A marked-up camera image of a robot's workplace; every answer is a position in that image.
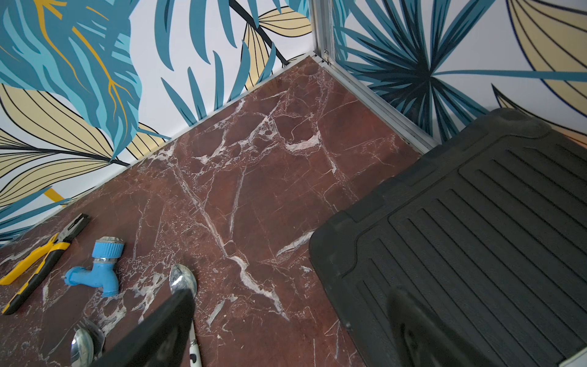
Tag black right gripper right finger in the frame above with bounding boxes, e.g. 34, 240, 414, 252
388, 287, 495, 366

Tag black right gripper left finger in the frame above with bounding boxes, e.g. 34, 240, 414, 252
92, 289, 195, 367

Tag blue plastic tap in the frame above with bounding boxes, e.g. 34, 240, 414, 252
64, 236, 125, 298

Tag yellow black pliers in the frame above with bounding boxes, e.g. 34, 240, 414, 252
1, 213, 91, 315

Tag spoon with black-white handle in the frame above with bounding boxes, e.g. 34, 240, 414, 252
169, 264, 203, 367

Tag spoon with pink handle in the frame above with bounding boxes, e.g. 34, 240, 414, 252
70, 328, 94, 367

